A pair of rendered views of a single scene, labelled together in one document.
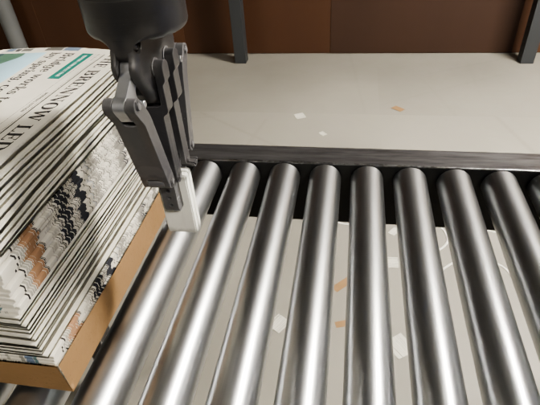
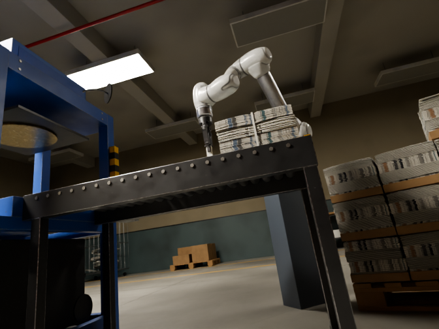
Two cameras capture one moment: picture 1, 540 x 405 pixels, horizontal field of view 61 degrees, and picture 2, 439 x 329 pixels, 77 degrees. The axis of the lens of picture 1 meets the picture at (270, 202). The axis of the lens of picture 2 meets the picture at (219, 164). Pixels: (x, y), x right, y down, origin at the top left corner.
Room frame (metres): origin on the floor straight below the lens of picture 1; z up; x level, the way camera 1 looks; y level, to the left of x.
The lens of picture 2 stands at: (1.76, 0.15, 0.44)
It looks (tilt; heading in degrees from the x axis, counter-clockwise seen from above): 16 degrees up; 181
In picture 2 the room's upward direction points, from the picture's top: 8 degrees counter-clockwise
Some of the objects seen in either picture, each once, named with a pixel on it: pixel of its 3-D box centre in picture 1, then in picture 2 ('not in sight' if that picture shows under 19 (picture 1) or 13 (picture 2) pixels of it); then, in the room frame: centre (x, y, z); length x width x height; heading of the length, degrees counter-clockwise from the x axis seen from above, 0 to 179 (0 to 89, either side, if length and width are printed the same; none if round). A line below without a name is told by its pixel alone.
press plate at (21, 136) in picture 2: not in sight; (23, 135); (0.16, -1.10, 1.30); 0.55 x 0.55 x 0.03; 78
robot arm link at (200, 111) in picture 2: not in sight; (204, 113); (0.36, 0.09, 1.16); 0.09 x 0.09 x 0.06
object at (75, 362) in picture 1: (66, 260); not in sight; (0.39, 0.24, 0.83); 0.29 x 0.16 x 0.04; 168
